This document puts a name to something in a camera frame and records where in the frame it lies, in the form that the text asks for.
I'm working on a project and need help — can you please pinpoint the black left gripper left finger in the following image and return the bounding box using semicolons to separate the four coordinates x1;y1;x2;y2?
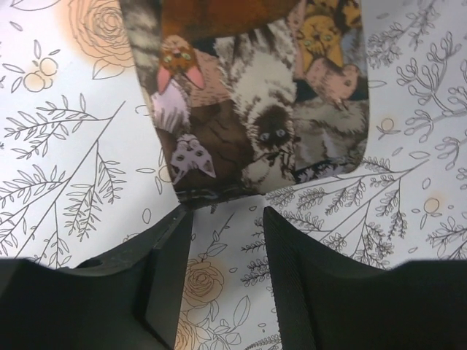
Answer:
1;207;193;349

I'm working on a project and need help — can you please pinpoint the floral print table mat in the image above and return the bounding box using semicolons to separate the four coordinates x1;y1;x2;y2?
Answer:
1;1;466;349

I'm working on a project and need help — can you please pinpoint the brown cat print tie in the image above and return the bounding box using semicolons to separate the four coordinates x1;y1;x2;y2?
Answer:
120;1;369;208

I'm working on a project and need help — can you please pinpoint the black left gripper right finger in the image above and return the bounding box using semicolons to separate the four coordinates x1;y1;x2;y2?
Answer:
263;207;466;350

